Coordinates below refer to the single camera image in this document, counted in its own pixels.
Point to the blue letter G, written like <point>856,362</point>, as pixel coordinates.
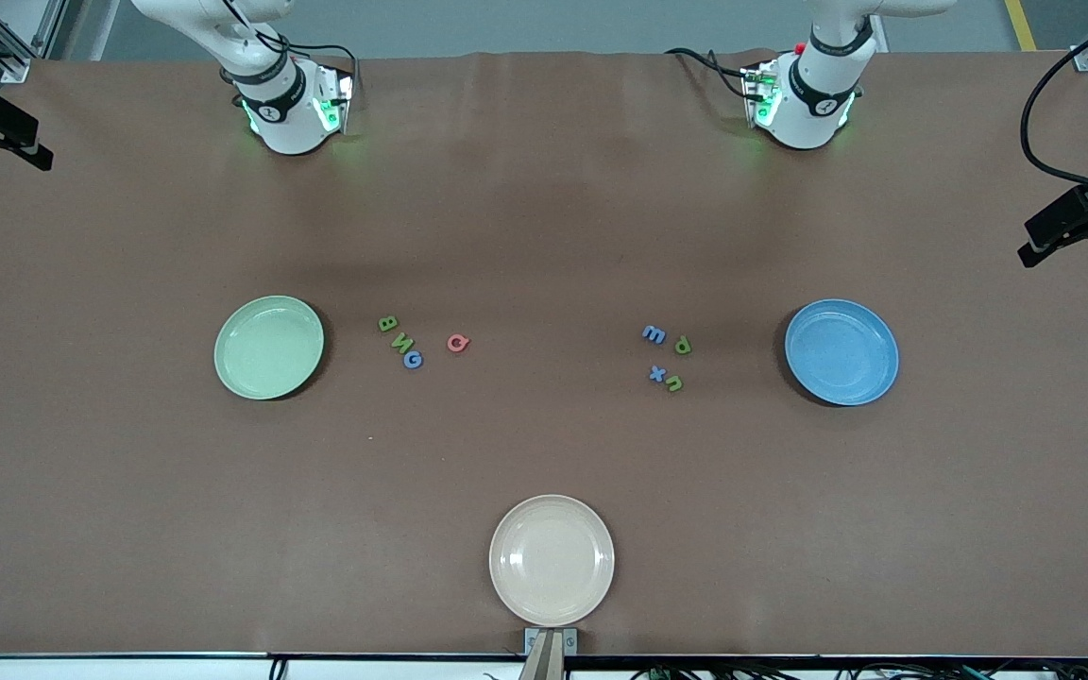
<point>406,360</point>

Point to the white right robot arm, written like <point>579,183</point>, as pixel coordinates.
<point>289,123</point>

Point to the brown table cover mat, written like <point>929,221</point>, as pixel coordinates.
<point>544,236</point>

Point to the light green plate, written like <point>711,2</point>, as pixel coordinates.
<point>269,348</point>

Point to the grey metal mount bracket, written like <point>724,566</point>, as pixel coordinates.
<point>530,642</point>

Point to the green letter p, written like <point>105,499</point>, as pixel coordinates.
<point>683,347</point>

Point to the aluminium camera post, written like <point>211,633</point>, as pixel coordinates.
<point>544,666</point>

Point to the green letter B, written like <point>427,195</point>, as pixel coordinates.
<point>388,324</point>

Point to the green letter N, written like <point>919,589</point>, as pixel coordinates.
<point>400,341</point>

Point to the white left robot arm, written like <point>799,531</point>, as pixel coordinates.
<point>804,113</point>

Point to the blue letter m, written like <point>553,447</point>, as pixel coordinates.
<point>654,334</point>

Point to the red letter Q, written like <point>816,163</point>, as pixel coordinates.
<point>450,344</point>

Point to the blue plate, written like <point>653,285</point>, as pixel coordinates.
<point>841,354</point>

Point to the beige plate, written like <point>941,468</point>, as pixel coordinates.
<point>552,560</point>

